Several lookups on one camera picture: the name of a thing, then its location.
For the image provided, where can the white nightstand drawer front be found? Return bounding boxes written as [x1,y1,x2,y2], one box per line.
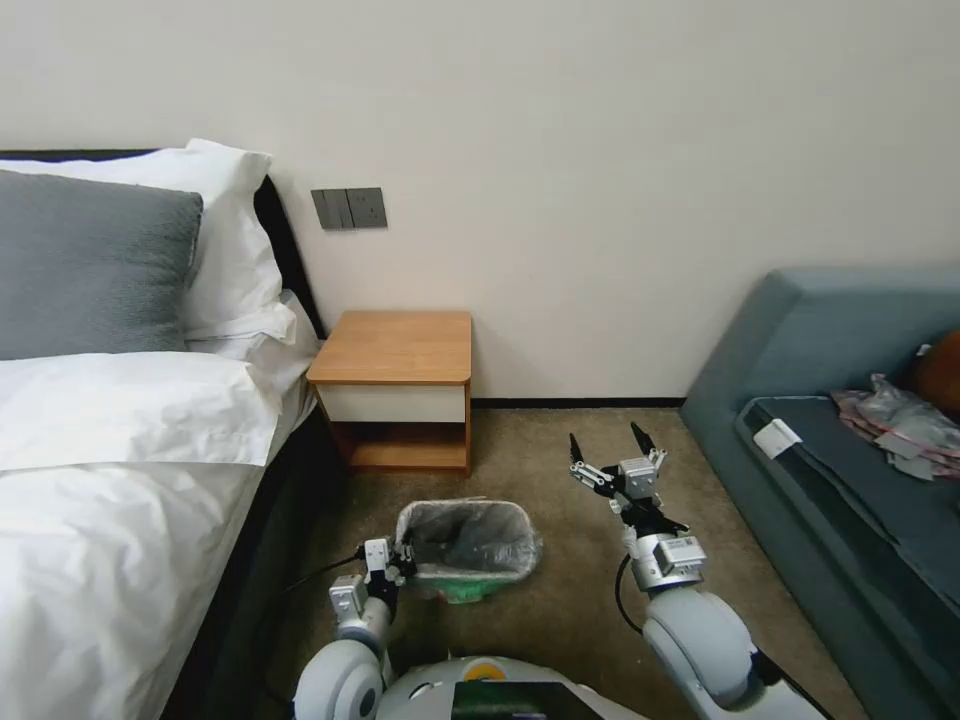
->
[313,380,468,426]

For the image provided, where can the wooden nightstand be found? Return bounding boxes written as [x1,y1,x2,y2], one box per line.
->
[305,310,475,478]

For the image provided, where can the white robot front shell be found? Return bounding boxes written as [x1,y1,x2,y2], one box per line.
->
[380,655,628,720]

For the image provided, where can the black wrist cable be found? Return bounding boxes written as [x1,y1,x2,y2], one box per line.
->
[614,556,648,633]
[281,549,369,595]

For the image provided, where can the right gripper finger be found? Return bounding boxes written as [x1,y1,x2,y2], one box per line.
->
[566,431,619,494]
[629,421,669,475]

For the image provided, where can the brown round cushion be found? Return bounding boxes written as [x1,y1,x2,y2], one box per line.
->
[914,328,960,423]

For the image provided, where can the black baseboard strip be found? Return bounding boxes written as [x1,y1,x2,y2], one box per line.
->
[470,395,688,411]

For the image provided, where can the white duvet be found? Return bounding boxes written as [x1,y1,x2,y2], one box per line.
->
[0,389,320,720]

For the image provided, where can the grey textured pillow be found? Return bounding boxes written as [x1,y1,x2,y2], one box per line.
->
[0,168,205,364]

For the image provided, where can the blue-grey sofa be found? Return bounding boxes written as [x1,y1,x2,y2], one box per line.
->
[677,266,960,720]

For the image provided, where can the grey folded plastic bag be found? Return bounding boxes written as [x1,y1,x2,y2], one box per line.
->
[877,437,940,480]

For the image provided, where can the flat white pillow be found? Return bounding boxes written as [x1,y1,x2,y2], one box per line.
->
[0,350,285,475]

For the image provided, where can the grey wall socket plate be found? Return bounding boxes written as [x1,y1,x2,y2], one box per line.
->
[347,185,389,227]

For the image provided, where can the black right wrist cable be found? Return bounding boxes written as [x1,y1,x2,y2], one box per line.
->
[614,556,648,633]

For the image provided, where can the white sofa tag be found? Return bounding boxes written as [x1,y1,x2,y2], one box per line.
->
[755,419,799,456]

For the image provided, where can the blue-grey sofa seat cushion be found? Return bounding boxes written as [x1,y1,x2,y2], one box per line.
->
[733,392,960,595]

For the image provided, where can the translucent grey garbage bag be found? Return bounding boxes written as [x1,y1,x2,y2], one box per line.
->
[395,500,543,603]

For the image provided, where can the grey wall switch plate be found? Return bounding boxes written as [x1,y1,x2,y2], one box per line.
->
[310,188,352,230]

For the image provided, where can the small plastic trash can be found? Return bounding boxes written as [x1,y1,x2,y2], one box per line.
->
[395,500,543,606]

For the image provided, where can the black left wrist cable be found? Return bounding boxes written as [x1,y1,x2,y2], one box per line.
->
[281,549,369,595]

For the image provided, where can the dark bed frame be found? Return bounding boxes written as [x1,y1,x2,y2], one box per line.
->
[168,408,354,720]

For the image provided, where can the crumpled clear plastic bags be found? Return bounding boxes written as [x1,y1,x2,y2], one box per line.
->
[830,371,960,470]

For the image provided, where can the large white pillow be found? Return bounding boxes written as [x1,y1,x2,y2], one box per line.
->
[13,137,300,354]

